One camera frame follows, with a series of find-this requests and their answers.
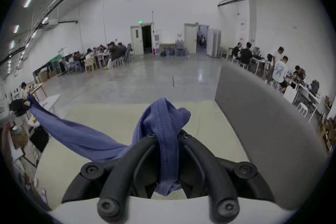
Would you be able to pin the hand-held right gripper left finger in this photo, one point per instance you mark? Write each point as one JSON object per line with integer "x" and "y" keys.
{"x": 119, "y": 173}

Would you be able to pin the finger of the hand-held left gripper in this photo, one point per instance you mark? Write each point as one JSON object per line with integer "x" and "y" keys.
{"x": 19, "y": 107}

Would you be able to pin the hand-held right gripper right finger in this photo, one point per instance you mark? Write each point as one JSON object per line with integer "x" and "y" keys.
{"x": 210, "y": 173}

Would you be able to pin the blue garment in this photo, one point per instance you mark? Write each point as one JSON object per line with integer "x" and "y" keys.
{"x": 162, "y": 123}

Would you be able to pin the person's left hand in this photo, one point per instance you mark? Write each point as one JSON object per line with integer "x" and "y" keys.
{"x": 5, "y": 139}

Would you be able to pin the small white table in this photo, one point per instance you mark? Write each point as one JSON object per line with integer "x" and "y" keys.
{"x": 51, "y": 101}

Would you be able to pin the black chair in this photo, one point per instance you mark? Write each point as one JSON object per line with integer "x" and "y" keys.
{"x": 39, "y": 139}

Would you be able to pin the grey padded headboard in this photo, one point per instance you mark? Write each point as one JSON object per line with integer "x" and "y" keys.
{"x": 262, "y": 112}

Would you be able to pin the wooden chair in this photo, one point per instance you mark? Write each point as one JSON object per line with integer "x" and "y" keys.
{"x": 89, "y": 62}

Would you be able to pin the group of people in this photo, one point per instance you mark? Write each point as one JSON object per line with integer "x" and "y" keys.
{"x": 110, "y": 52}

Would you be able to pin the white stool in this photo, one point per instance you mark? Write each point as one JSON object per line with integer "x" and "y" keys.
{"x": 303, "y": 106}

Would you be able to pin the long white desk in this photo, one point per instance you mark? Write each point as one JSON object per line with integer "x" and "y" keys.
{"x": 305, "y": 91}

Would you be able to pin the cluster of water jugs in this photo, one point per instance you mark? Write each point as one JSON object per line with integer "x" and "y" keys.
{"x": 178, "y": 49}

